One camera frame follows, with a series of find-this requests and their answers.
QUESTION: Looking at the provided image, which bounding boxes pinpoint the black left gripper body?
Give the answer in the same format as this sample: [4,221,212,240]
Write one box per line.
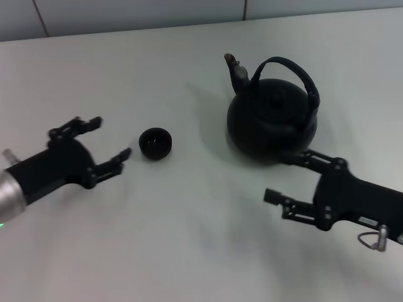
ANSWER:
[6,138,95,202]

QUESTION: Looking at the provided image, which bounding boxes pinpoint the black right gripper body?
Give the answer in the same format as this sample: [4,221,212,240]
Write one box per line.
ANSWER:
[313,157,403,245]

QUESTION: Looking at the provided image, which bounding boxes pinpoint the small dark teacup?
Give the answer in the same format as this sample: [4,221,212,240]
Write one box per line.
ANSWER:
[139,126,173,161]

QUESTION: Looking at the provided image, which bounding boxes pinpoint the black round teapot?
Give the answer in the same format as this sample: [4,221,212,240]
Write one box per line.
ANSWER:
[224,53,321,164]

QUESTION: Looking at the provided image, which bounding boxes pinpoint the right gripper connector cable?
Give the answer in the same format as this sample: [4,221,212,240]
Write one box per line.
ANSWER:
[357,225,390,252]

